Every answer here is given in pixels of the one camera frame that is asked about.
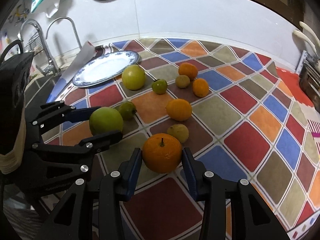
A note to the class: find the blue white oval plate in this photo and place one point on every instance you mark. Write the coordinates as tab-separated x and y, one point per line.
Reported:
104	68

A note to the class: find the orange with stem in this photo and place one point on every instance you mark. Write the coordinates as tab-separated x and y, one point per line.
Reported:
162	153

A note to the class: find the oval orange mandarin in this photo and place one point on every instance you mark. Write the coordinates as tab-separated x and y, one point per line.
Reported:
200	87

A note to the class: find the small orange mandarin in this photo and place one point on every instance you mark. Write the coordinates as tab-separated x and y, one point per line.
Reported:
189	70

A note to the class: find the small green lime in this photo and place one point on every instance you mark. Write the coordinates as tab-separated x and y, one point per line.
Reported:
127	110

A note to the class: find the chrome kitchen faucet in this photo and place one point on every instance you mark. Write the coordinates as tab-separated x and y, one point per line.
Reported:
61	38

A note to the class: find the small olive citrus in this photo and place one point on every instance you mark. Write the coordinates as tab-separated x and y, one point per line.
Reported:
182	81

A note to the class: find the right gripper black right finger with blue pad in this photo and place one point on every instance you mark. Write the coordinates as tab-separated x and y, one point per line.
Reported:
252	218

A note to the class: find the white paper sheet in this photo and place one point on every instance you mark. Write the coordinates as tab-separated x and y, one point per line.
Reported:
86	53

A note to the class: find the large green apple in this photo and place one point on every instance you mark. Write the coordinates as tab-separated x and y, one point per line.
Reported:
104	120

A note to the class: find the steel sink basin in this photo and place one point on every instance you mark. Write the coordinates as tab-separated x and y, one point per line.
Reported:
38	90

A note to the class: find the large orange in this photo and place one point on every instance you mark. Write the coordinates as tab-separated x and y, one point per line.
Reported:
179	109

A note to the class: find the colourful checkered tablecloth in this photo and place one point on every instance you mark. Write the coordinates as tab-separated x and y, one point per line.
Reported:
248	126

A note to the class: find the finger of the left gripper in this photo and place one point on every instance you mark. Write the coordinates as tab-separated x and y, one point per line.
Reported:
41	119
86	148

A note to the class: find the red cloth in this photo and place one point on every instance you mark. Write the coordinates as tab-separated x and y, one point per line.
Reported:
291	80

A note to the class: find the wire sink basket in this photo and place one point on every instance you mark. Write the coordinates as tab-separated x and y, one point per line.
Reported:
34	44

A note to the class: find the metal rack container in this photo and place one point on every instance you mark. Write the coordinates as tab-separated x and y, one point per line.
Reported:
309	82

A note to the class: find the small green citrus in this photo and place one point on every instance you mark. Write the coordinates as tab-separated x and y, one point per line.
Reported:
160	86

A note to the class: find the small yellow-green lemon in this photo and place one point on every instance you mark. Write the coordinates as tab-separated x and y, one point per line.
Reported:
179	131

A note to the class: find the yellow-green apple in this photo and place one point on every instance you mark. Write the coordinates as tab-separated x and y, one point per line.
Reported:
133	77

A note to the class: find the white utensil handle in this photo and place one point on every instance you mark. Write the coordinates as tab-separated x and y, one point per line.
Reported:
314	45

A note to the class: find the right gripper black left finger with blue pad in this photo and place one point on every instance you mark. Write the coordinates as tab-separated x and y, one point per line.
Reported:
72	217

